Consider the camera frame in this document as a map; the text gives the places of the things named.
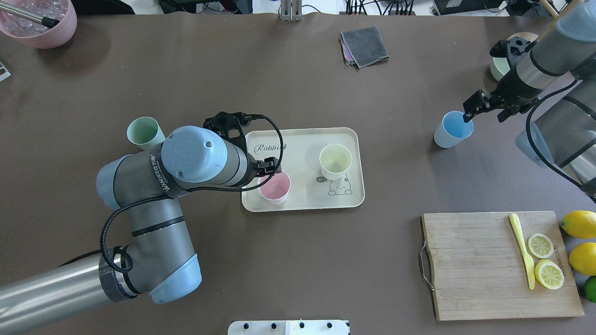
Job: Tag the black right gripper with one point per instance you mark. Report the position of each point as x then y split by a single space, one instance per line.
511 88

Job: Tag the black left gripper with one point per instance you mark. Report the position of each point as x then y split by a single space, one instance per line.
268 165

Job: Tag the pink cup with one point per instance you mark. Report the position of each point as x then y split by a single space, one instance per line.
277 189

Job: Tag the blue cup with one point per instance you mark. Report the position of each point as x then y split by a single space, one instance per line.
452 130

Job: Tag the pale yellow cup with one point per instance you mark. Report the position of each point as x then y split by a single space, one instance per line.
335 160

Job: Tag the green cup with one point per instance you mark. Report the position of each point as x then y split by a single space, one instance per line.
145 132

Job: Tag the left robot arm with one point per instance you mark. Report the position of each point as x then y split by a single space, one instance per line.
145 246

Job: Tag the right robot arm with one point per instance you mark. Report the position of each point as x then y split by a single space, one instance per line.
551 80

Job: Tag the cream rabbit tray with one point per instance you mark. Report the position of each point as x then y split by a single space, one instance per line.
309 187

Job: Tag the green bowl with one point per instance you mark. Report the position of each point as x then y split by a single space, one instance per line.
499 67

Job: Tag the wooden cup stand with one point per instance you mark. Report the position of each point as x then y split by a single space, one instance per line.
557 9

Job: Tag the grey folded cloth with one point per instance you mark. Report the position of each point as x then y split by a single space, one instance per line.
366 45

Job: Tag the purple cloth under grey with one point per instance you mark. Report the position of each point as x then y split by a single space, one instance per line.
347 55

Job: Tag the upper lemon slice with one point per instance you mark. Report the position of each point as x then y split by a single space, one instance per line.
539 245

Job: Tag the lemon slice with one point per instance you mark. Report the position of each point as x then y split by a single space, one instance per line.
539 245
549 274

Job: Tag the upper whole lemon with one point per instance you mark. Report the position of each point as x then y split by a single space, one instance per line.
580 224

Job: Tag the whole lemon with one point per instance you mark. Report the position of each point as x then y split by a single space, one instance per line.
580 224
582 258

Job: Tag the wooden cutting board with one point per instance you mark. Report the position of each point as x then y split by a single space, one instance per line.
476 271

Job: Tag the yellow plastic knife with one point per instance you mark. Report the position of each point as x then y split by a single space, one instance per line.
528 261

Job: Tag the lower lemon slice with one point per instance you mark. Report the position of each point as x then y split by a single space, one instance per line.
549 274

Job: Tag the lower whole lemon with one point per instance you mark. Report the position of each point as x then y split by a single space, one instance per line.
582 258

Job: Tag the green lime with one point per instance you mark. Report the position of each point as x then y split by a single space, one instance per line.
589 289

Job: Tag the steel muddler black tip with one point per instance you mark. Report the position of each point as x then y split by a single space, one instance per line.
29 16

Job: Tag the pink ice bowl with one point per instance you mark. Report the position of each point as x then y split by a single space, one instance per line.
36 35

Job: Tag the aluminium camera post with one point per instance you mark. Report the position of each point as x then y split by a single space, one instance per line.
291 10

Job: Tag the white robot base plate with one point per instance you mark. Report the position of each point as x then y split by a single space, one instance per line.
290 327

